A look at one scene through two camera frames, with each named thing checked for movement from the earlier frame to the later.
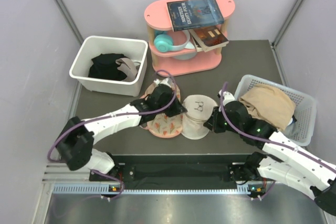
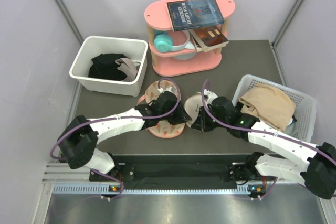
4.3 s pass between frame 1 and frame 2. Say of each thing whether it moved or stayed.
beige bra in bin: stayed
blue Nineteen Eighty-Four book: stayed
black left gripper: moved
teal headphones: stayed
